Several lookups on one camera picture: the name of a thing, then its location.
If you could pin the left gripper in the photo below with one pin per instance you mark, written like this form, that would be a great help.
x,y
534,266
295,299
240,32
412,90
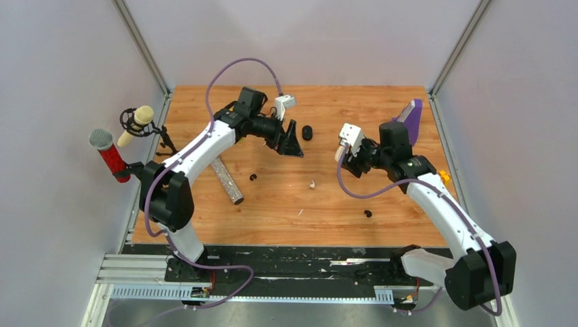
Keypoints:
x,y
285,144

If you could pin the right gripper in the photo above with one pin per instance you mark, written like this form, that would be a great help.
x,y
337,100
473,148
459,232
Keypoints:
x,y
352,164

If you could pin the white earbud charging case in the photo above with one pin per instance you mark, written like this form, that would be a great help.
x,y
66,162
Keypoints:
x,y
339,153

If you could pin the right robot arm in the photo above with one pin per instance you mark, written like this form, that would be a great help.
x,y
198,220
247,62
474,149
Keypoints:
x,y
481,270

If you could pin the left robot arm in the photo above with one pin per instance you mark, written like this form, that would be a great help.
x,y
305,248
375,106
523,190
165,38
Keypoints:
x,y
166,195

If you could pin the black earbud charging case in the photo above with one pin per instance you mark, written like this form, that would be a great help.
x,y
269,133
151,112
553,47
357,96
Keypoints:
x,y
307,132

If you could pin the purple stand with phone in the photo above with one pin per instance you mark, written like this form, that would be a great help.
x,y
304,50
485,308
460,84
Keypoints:
x,y
410,116

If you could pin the silver glitter microphone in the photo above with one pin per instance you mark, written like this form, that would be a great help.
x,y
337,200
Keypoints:
x,y
227,182

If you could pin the colourful toy car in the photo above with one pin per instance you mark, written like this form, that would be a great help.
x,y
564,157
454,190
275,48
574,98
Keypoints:
x,y
445,176

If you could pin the beige microphone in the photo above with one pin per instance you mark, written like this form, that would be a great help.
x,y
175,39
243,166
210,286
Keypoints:
x,y
135,123

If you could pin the red microphone grey head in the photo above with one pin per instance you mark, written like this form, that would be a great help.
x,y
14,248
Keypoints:
x,y
102,141

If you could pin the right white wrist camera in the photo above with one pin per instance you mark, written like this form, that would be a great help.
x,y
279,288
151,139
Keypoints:
x,y
350,138

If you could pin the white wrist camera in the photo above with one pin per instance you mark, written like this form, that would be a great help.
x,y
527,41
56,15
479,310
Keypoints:
x,y
281,104
350,138

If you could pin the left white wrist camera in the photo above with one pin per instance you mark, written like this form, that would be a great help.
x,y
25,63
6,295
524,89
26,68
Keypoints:
x,y
281,104

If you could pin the black mounting rail base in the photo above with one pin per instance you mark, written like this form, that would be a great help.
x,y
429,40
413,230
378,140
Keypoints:
x,y
290,272

